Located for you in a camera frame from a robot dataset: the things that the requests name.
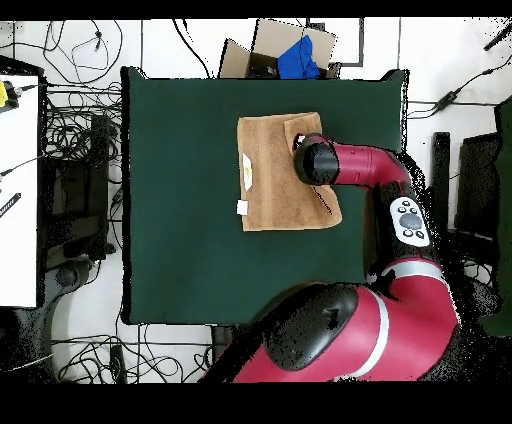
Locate tan terry towel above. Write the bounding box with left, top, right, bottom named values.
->
left=235, top=111, right=344, bottom=233

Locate black flat strip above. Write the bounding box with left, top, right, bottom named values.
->
left=0, top=192, right=22, bottom=219

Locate blue garment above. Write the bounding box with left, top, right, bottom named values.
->
left=276, top=34, right=321, bottom=80

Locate open cardboard box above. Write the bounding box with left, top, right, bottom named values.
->
left=218, top=18, right=342, bottom=80

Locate dark green table cloth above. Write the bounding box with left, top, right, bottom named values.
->
left=473, top=95, right=512, bottom=338
left=120, top=65, right=410, bottom=327

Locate black equipment stand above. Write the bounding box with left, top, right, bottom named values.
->
left=37, top=113, right=117, bottom=265
left=426, top=131, right=501, bottom=275

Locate black rod-shaped object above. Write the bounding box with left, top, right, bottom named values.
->
left=482, top=21, right=512, bottom=52

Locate black chair base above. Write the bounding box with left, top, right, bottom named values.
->
left=51, top=259, right=94, bottom=289

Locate black power strip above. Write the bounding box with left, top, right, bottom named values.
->
left=109, top=343, right=128, bottom=384

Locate yellow and black tool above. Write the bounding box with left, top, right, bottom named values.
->
left=0, top=79, right=20, bottom=114

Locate white desk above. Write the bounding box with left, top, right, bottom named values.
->
left=0, top=73, right=40, bottom=308

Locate black cable with adapter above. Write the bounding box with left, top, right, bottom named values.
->
left=406, top=53, right=512, bottom=120

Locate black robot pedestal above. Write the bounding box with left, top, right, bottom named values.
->
left=210, top=325, right=238, bottom=361

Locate black looped cable with plug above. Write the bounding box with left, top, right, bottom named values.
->
left=41, top=19, right=124, bottom=86

